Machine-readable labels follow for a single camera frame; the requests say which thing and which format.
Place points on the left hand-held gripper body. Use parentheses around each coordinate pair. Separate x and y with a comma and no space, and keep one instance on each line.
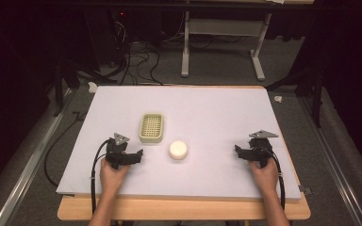
(115,153)

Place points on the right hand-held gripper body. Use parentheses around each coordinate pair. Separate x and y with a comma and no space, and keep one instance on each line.
(260,147)

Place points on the person's left hand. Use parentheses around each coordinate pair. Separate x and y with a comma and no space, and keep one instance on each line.
(111,177)

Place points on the person's right hand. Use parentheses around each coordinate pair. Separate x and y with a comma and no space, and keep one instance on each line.
(265,179)

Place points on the beige slotted soap dish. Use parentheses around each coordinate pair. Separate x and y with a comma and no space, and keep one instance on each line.
(151,128)

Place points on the round white soap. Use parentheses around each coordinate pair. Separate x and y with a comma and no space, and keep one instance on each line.
(178,149)

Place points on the white foam table mat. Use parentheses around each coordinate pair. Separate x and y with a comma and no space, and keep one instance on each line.
(201,119)

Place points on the small white paper scrap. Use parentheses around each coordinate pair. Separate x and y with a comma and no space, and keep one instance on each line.
(278,99)

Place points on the grey tape piece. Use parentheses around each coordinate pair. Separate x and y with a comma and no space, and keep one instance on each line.
(304,190)

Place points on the crumpled white paper scrap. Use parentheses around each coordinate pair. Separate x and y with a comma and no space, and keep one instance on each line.
(92,87)

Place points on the black tripod stand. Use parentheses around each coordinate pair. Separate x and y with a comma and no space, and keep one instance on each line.
(63,78)
(316,91)

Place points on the aluminium floor rail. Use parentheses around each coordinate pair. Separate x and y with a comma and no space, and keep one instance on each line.
(28,169)
(333,163)

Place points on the white metal desk frame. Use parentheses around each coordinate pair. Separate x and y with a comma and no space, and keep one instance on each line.
(220,27)

